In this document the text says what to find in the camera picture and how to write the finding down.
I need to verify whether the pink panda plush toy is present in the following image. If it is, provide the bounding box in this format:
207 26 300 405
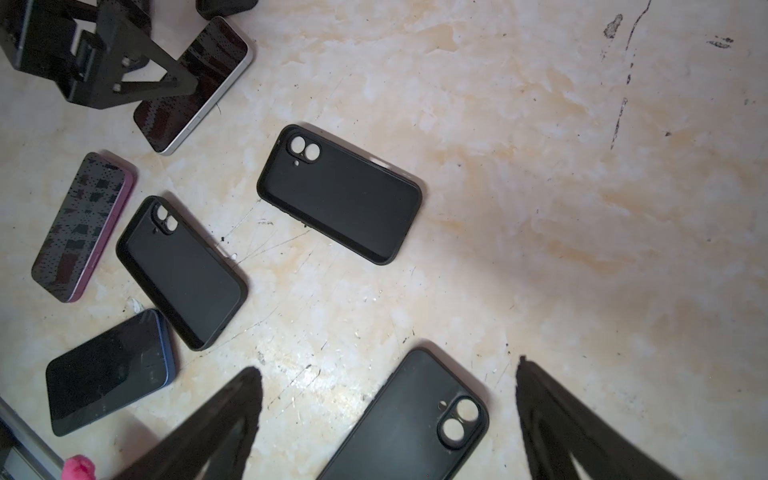
60 455 96 480

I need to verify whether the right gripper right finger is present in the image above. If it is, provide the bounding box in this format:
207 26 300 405
516 356 676 479

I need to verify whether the aluminium front rail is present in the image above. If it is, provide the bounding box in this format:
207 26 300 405
1 399 64 479

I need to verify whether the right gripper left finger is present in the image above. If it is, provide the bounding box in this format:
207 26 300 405
116 366 263 479

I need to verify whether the white-edged phone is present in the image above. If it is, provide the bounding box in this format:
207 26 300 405
133 16 254 155

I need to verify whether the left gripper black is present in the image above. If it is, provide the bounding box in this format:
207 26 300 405
1 1 191 110

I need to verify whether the blue phone black screen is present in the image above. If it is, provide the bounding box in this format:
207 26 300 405
45 309 177 437

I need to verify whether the phone with plaid reflection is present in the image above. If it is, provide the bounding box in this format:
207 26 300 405
195 0 258 20

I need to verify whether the black phone case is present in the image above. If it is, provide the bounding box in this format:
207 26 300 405
318 347 490 480
256 124 423 265
116 195 248 351

